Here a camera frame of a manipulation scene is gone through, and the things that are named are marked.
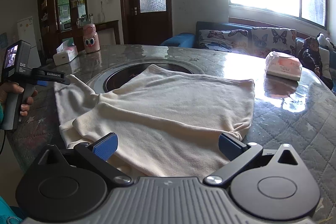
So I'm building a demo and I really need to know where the cream white garment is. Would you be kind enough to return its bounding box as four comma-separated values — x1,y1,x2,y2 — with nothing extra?
54,74,255,178

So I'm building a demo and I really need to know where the teal sleeve forearm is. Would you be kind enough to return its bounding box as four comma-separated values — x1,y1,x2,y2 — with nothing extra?
0,103,25,224

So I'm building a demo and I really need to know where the person left hand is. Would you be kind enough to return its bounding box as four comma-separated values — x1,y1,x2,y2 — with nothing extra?
0,81,39,117

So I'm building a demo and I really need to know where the white tissue box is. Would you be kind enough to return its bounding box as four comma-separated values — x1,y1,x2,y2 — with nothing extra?
53,40,78,66

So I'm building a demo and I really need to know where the white refrigerator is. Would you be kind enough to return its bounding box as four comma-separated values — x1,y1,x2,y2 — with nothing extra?
17,16,41,68

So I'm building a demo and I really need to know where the round black induction cooktop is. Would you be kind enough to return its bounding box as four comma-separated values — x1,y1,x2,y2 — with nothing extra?
87,59,204,94

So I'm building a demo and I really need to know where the pink cartoon thermos bottle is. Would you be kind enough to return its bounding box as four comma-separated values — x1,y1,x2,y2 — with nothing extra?
83,23,100,53

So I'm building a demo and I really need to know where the dark wooden display cabinet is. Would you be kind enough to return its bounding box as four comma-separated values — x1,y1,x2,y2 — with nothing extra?
37,0,88,58

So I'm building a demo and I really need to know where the pink tissue pack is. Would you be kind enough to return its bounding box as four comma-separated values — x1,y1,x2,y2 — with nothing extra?
265,51,302,81

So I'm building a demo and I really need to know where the butterfly print cushion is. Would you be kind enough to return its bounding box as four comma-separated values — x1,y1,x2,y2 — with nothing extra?
197,29,249,54
251,27,297,58

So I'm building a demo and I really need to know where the dark clothed seated person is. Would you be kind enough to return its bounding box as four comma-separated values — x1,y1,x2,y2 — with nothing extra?
297,37,333,90

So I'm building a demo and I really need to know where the blue sofa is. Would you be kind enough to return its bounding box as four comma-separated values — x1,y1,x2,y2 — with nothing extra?
161,22,322,60

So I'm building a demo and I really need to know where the plush toy on sofa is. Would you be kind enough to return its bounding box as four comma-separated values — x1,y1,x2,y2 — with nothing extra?
317,33,335,51

